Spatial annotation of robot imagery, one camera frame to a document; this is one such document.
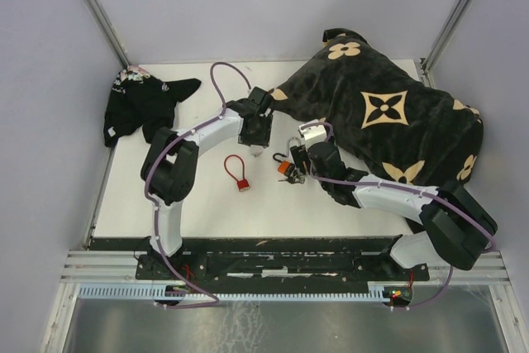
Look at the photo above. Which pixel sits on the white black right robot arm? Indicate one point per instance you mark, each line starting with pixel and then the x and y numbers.
pixel 456 230

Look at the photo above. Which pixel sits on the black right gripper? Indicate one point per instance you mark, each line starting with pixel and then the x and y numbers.
pixel 300 155

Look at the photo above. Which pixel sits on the black beige patterned blanket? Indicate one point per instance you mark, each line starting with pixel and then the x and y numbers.
pixel 403 130

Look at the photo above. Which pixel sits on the aluminium frame post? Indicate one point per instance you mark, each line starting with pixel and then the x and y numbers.
pixel 442 40
pixel 104 23

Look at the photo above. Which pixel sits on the brass padlock silver shackle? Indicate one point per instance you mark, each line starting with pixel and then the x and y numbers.
pixel 293 146

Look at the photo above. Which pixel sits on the black headed key pair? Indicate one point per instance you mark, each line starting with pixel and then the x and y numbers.
pixel 293 179

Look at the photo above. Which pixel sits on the black printed garment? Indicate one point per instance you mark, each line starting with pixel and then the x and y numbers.
pixel 139 100

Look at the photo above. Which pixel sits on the left aluminium frame post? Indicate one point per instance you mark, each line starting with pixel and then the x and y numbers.
pixel 104 23

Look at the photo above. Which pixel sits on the red cable padlock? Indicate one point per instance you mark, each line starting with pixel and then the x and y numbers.
pixel 242 183

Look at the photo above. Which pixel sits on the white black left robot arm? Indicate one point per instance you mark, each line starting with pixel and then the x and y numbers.
pixel 171 163

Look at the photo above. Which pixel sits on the orange black small padlock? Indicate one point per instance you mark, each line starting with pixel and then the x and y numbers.
pixel 285 168

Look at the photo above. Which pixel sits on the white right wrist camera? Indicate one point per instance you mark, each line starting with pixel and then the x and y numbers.
pixel 315 132

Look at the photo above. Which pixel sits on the right aluminium frame post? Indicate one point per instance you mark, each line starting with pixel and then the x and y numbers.
pixel 442 40

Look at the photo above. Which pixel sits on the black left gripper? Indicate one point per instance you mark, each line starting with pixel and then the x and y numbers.
pixel 263 139

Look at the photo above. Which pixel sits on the black base frame bar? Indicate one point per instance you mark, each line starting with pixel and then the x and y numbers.
pixel 327 260

